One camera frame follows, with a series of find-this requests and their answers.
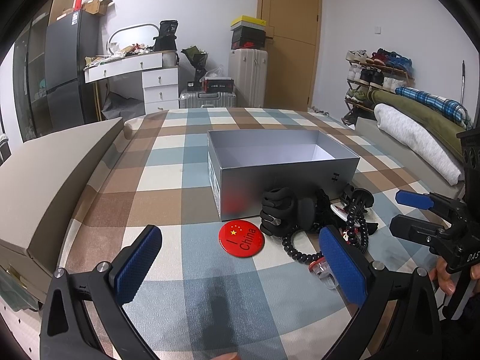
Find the black spiral hair tie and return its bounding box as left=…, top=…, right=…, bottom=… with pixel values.
left=280, top=209, right=370, bottom=267

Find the clear red small hair clip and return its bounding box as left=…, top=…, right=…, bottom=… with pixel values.
left=308, top=257, right=338, bottom=290

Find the red I China badge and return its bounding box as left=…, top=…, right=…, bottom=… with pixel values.
left=218, top=219, right=264, bottom=258

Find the person's right hand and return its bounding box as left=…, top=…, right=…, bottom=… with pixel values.
left=429, top=258, right=480, bottom=296

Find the white rolled blanket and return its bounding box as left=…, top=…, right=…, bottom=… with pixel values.
left=374, top=103, right=465, bottom=186

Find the olive green rolled blanket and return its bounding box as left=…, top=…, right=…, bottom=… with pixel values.
left=367, top=89, right=465, bottom=163

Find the blue plaid blanket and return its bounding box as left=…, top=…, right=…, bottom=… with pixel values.
left=394, top=86, right=473, bottom=129

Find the plaid bed cover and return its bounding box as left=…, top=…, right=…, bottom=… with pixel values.
left=59, top=108, right=435, bottom=359

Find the shoe rack with shoes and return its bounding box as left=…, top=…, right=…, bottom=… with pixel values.
left=342, top=48, right=414, bottom=126

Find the grey open cardboard box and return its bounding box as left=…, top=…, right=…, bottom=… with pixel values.
left=208, top=129, right=360, bottom=221

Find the white upright suitcase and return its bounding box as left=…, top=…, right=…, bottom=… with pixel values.
left=228, top=49, right=268, bottom=108

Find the wooden door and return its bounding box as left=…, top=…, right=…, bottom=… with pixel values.
left=257, top=0, right=322, bottom=111

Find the black red box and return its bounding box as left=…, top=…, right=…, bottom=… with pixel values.
left=201, top=77, right=234, bottom=94

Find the black shoe box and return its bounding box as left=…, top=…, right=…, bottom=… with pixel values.
left=231, top=26, right=266, bottom=50

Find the yellow lid shoe box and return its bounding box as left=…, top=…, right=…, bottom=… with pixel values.
left=230, top=15, right=267, bottom=31

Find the silver lying suitcase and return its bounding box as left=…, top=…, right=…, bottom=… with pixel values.
left=179, top=90, right=237, bottom=109

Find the green flower bouquet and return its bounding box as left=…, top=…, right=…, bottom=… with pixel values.
left=181, top=46, right=208, bottom=91

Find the white drawer cabinet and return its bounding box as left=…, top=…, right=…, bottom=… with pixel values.
left=142, top=67, right=179, bottom=115

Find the white vanity desk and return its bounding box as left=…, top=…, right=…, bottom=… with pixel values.
left=83, top=49, right=178, bottom=119

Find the glass door wardrobe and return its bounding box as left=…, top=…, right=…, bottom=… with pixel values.
left=12, top=9, right=53, bottom=141

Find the black bag on desk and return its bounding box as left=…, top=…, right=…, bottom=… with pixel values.
left=153, top=19, right=178, bottom=51

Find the dark grey refrigerator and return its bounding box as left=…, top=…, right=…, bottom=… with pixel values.
left=45, top=10, right=99, bottom=132

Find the oval vanity mirror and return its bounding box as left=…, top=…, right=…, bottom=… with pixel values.
left=106, top=24, right=160, bottom=55

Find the cardboard box on fridge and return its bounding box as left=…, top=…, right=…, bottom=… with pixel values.
left=82, top=0, right=113, bottom=16

